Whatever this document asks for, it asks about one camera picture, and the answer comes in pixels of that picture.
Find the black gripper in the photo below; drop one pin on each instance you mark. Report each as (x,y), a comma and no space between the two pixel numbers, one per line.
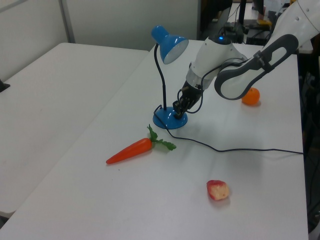
(190,93)

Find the blue gooseneck desk lamp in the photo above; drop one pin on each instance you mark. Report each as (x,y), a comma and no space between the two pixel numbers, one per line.
(165,40)

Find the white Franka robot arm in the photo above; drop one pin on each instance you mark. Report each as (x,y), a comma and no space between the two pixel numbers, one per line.
(212,57)

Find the orange toy carrot with leaves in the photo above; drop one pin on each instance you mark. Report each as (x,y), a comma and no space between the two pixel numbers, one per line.
(132,151)

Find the orange toy mandarin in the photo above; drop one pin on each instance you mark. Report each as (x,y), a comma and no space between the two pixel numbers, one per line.
(253,98)

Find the red toy fruit piece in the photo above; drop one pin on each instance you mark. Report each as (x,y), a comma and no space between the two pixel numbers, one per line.
(218,191)

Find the dark office chair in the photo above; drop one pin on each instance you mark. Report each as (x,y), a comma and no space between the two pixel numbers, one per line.
(212,15)

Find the black electronics box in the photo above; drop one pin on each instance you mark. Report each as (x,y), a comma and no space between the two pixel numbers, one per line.
(257,38)

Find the black monitor stand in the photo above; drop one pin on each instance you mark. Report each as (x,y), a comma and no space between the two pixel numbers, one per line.
(242,11)

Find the yellow object on desk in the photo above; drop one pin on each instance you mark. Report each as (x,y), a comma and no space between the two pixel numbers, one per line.
(264,22)

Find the white side table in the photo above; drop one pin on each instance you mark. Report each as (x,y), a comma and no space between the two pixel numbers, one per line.
(50,112)

